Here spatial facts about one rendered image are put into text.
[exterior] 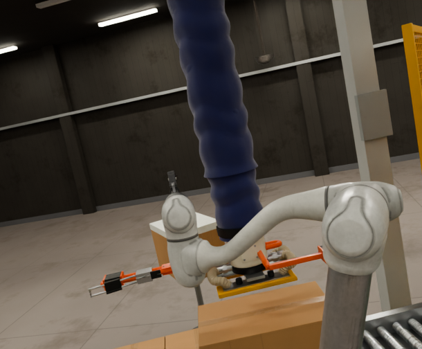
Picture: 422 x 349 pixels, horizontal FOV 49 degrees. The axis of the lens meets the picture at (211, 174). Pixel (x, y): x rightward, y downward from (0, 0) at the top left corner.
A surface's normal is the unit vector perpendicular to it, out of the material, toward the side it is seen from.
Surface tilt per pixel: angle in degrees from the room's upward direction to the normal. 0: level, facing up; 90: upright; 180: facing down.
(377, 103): 90
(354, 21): 90
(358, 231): 84
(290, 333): 90
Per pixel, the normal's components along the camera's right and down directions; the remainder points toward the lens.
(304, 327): 0.04, 0.14
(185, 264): -0.28, 0.19
